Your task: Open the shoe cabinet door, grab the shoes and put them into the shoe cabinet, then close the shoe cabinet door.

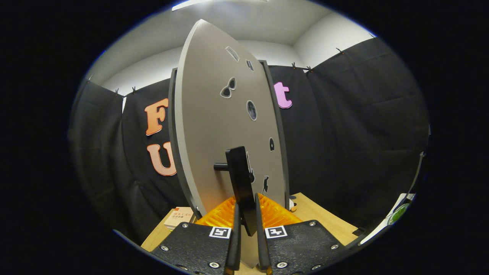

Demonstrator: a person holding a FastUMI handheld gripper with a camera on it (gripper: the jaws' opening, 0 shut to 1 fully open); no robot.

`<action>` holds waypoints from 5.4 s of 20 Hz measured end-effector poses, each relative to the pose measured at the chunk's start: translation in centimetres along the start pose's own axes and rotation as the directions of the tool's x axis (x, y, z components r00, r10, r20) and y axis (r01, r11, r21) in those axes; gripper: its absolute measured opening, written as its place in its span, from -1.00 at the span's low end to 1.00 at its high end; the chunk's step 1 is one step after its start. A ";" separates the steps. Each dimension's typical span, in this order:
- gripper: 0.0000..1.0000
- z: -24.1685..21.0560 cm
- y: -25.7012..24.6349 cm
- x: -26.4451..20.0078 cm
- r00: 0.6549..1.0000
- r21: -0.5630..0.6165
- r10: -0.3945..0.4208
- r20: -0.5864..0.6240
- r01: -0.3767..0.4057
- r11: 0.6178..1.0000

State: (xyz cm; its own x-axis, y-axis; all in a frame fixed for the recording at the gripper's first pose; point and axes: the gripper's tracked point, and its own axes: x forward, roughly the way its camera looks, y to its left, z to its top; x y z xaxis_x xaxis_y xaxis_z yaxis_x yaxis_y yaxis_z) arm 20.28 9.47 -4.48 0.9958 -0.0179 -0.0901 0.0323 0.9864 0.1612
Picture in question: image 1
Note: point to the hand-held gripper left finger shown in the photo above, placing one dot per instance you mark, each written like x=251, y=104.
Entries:
x=236, y=244

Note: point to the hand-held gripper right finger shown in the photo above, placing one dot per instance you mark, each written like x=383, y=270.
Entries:
x=261, y=244

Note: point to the beige shoe cabinet door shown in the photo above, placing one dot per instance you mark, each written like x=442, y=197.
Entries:
x=214, y=126

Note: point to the dark grey shoe cabinet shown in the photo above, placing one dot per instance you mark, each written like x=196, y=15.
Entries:
x=172, y=114

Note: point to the penguin plush toy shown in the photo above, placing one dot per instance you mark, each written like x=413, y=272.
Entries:
x=292, y=204

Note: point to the black backdrop cloth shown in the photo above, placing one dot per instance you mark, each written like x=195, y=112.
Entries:
x=344, y=133

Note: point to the rectangular ceiling light panel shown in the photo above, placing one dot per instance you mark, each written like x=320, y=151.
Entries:
x=187, y=4

